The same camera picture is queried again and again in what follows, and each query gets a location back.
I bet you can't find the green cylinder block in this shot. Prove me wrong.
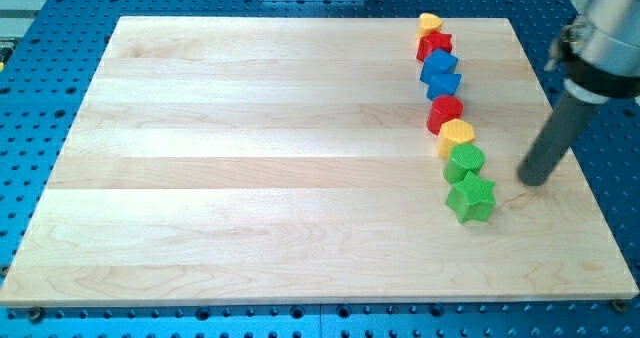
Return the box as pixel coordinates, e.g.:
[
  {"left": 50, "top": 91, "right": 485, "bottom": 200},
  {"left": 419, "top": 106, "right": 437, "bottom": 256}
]
[{"left": 443, "top": 143, "right": 485, "bottom": 184}]

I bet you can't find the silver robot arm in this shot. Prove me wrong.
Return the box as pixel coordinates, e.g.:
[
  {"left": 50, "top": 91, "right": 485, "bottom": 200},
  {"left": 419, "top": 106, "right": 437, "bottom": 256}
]
[{"left": 546, "top": 0, "right": 639, "bottom": 104}]

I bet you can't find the red star block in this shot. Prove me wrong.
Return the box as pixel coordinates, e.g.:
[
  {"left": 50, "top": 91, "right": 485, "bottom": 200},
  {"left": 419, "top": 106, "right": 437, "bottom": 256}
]
[{"left": 416, "top": 31, "right": 453, "bottom": 62}]

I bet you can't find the green star block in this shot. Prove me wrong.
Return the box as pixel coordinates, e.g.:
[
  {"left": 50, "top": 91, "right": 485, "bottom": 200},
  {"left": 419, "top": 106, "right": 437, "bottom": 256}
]
[{"left": 445, "top": 172, "right": 496, "bottom": 224}]

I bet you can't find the wooden board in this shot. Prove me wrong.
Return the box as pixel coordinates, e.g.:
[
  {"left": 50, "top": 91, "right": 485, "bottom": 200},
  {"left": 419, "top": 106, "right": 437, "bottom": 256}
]
[{"left": 1, "top": 16, "right": 638, "bottom": 307}]

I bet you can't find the red cylinder block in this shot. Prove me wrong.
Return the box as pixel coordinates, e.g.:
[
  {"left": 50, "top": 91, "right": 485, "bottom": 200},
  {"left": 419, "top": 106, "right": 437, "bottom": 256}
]
[{"left": 426, "top": 95, "right": 464, "bottom": 134}]

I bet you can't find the yellow hexagon block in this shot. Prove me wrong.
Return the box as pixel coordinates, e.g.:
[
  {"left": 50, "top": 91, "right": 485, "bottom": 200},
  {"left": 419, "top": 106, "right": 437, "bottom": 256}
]
[{"left": 436, "top": 119, "right": 476, "bottom": 159}]

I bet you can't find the blue triangle block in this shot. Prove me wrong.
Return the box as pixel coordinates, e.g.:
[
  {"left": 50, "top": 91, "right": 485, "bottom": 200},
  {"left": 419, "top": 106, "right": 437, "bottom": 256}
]
[{"left": 426, "top": 73, "right": 463, "bottom": 101}]

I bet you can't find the blue cube block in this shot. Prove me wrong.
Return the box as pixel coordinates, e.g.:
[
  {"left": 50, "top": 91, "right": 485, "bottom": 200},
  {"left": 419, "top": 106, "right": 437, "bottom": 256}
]
[{"left": 419, "top": 49, "right": 458, "bottom": 84}]

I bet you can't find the yellow heart block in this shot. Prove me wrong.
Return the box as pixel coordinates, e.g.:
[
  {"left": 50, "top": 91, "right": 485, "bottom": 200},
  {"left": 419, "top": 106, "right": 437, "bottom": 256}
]
[{"left": 416, "top": 12, "right": 443, "bottom": 40}]

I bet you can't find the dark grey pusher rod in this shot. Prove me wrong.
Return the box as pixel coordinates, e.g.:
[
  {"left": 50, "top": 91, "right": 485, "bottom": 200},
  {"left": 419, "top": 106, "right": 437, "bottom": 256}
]
[{"left": 517, "top": 91, "right": 600, "bottom": 186}]

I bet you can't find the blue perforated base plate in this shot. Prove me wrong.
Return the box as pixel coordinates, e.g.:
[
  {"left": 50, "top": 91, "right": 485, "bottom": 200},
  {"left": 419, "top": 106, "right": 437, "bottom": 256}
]
[{"left": 1, "top": 0, "right": 639, "bottom": 337}]

